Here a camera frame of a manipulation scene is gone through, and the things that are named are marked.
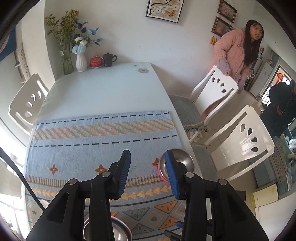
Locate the light blue patterned mat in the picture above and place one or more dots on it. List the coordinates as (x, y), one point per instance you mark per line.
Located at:
(85, 146)

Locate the framed flower picture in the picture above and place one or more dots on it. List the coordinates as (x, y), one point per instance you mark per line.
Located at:
(167, 10)

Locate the white floral plate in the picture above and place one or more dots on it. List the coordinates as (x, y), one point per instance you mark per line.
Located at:
(35, 211)

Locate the small framed picture lower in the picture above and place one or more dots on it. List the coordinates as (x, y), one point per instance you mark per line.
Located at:
(221, 27)

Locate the white ribbed flower vase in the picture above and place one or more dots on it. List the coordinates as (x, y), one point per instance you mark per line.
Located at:
(81, 62)

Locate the white chair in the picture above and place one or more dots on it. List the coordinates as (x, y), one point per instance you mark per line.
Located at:
(208, 97)
(25, 106)
(249, 139)

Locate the white chair near right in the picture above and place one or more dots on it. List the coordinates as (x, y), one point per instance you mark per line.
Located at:
(249, 139)

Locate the woman in pink coat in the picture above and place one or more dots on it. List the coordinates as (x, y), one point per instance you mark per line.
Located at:
(235, 52)

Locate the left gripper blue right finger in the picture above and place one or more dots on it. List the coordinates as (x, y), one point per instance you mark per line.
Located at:
(176, 173)

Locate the white chair far right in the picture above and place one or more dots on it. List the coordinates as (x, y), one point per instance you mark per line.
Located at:
(208, 97)

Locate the white chair left side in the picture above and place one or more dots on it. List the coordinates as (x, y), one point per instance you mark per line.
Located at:
(25, 106)

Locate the blue steel bowl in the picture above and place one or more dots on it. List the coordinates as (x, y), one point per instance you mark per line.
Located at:
(120, 230)

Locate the small framed picture upper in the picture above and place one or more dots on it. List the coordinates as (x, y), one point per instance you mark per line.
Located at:
(227, 11)

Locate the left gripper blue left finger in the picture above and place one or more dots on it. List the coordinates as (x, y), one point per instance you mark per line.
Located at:
(119, 171)

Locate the dark mug with lid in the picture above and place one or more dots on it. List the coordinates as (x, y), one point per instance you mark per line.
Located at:
(108, 59)

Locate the small framed picture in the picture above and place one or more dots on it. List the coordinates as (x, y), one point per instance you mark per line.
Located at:
(227, 11)
(221, 27)

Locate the person in dark clothes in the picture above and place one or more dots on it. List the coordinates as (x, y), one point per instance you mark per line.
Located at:
(281, 110)

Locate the grey seat cushion far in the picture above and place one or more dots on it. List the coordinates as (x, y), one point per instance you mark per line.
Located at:
(187, 113)

